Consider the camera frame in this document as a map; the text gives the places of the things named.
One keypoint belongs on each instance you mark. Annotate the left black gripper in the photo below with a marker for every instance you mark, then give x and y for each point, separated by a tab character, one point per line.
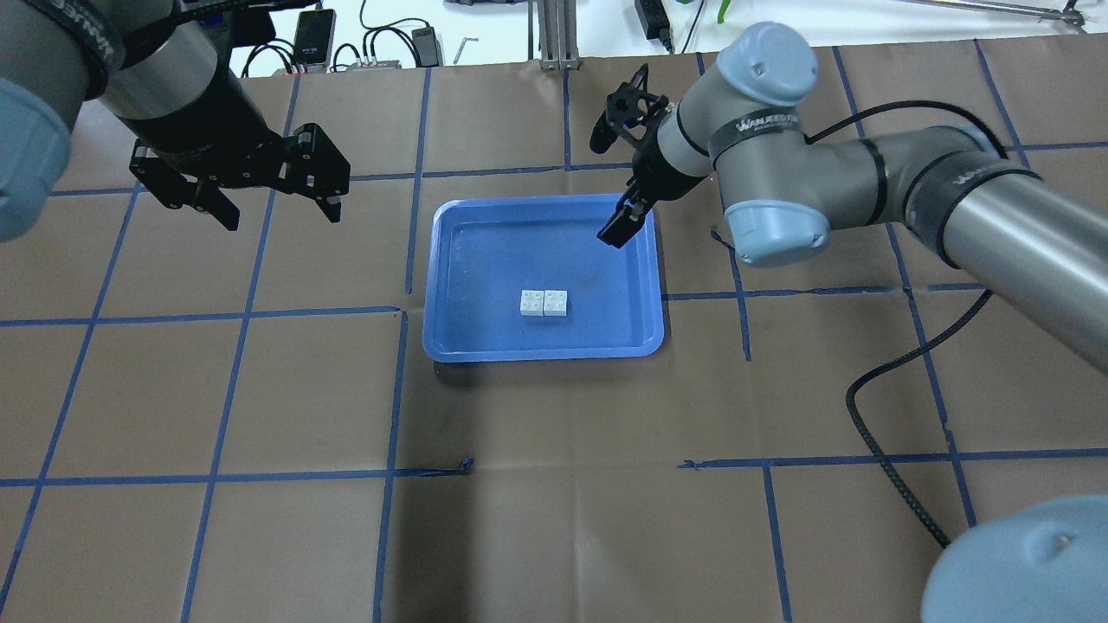
197	130

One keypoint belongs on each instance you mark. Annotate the blue plastic tray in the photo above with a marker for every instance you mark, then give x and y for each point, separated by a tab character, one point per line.
483	253

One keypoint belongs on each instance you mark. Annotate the smartphone on desk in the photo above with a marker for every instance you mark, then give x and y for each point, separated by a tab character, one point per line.
313	37

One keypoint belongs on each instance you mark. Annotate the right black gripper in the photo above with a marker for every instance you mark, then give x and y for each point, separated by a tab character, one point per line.
660	174

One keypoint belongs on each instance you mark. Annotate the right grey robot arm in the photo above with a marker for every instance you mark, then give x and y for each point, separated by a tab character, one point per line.
943	174

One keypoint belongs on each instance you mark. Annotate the black power adapter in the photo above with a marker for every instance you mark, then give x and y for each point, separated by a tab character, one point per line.
427	47

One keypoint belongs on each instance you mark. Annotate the aluminium frame post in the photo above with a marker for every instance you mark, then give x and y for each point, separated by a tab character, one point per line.
557	35

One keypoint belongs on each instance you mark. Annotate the usb hub with cables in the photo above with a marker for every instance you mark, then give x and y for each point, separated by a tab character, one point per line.
366	66

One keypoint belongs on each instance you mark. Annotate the white block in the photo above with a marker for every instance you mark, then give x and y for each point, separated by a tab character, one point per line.
555	303
531	303

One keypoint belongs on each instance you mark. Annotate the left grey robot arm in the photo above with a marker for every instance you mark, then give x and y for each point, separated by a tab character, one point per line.
155	67

